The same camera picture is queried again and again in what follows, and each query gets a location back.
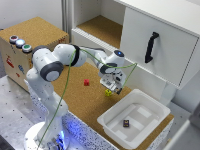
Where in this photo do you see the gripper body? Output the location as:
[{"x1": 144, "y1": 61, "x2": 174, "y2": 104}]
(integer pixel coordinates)
[{"x1": 100, "y1": 69, "x2": 124, "y2": 93}]

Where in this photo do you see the yellow block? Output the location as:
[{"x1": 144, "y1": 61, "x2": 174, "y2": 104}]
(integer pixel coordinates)
[{"x1": 104, "y1": 88, "x2": 113, "y2": 97}]

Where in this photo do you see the pink block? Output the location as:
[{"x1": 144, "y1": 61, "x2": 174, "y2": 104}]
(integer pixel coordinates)
[{"x1": 83, "y1": 78, "x2": 91, "y2": 87}]

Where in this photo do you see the purple block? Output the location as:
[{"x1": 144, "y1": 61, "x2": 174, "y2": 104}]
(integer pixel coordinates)
[{"x1": 122, "y1": 119, "x2": 131, "y2": 128}]

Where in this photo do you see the white plastic box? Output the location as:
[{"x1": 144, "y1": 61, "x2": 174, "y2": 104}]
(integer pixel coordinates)
[{"x1": 96, "y1": 88, "x2": 172, "y2": 150}]

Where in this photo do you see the white cabinet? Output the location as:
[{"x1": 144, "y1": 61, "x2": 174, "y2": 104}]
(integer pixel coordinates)
[{"x1": 61, "y1": 0, "x2": 200, "y2": 107}]

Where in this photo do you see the white sliding door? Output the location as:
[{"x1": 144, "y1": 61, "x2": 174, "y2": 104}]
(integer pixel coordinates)
[{"x1": 119, "y1": 6, "x2": 200, "y2": 88}]

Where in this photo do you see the green button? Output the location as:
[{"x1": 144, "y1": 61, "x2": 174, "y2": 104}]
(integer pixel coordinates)
[{"x1": 21, "y1": 43, "x2": 33, "y2": 54}]

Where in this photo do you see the wooden drawer box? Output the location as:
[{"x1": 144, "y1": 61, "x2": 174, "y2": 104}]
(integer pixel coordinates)
[{"x1": 0, "y1": 16, "x2": 70, "y2": 92}]

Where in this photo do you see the blue button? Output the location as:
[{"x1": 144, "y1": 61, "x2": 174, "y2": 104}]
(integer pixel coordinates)
[{"x1": 15, "y1": 38, "x2": 27, "y2": 49}]

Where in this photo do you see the red button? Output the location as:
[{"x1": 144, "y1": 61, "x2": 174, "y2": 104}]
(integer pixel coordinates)
[{"x1": 9, "y1": 35, "x2": 20, "y2": 45}]

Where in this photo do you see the green cable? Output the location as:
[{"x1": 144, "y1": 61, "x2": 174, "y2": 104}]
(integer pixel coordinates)
[{"x1": 35, "y1": 48, "x2": 138, "y2": 150}]

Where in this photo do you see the black door handle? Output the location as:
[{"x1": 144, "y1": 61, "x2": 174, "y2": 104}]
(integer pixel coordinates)
[{"x1": 144, "y1": 31, "x2": 160, "y2": 64}]

